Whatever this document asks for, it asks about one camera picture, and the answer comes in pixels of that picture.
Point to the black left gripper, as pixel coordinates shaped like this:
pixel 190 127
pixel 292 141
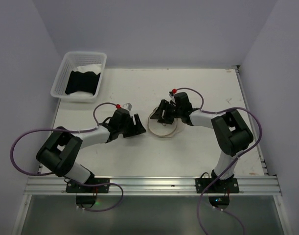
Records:
pixel 131 125

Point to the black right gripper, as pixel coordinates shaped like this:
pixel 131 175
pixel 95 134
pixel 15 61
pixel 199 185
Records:
pixel 168 111

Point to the white mesh laundry bag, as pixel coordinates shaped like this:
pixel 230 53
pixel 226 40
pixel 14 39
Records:
pixel 160 130

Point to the black bra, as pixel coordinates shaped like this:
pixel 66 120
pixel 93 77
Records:
pixel 82 82

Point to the white bra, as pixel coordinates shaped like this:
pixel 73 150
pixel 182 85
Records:
pixel 96 68

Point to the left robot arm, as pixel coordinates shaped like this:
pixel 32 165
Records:
pixel 59 152

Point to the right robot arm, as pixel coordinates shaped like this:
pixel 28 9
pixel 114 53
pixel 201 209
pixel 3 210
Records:
pixel 231 131

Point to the white plastic basket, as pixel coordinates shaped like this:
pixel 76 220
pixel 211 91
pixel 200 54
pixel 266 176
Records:
pixel 70 61

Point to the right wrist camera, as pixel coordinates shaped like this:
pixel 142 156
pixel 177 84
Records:
pixel 172 94

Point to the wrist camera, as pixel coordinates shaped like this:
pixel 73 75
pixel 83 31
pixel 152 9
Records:
pixel 172 94
pixel 127 106

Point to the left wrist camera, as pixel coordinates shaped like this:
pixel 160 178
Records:
pixel 127 106

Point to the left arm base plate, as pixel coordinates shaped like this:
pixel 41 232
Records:
pixel 95 185

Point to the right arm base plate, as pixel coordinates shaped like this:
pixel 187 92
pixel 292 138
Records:
pixel 220 186

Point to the aluminium front rail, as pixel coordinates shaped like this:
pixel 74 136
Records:
pixel 158 186

